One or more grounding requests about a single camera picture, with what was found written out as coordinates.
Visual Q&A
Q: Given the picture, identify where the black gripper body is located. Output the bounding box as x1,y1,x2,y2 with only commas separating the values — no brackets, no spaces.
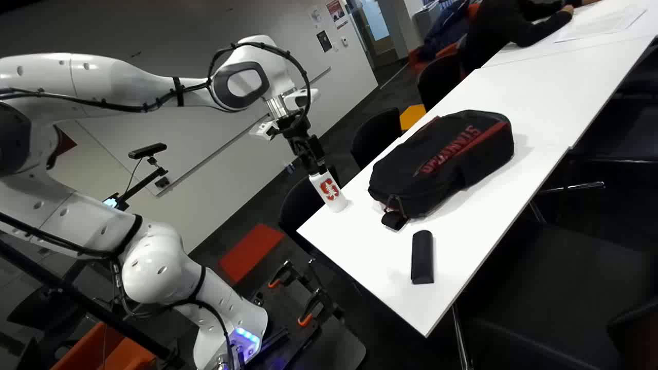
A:
279,116,328,175

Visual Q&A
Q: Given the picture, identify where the black rectangular object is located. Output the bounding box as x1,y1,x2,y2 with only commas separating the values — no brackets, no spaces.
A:
411,231,435,284

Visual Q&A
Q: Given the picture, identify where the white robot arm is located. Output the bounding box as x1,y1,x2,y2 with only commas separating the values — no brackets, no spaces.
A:
0,35,328,370

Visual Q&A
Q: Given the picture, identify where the black office chair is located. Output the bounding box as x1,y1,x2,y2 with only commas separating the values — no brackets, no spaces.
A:
351,109,403,168

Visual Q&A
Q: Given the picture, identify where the orange seat cushion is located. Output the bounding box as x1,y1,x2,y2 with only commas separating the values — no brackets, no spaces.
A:
218,225,285,284

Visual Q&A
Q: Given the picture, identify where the black backpack with red trim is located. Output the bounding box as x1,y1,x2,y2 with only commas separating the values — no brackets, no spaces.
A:
368,109,514,231

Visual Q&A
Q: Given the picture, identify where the orange clamp on stand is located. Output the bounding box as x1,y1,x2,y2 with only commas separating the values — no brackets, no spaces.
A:
297,287,325,326

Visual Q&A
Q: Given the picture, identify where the person in dark clothes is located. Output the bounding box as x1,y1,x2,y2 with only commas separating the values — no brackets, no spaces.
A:
462,0,584,71

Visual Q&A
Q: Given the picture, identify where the black camera on stand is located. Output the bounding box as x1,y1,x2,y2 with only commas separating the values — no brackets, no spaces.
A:
106,142,172,211

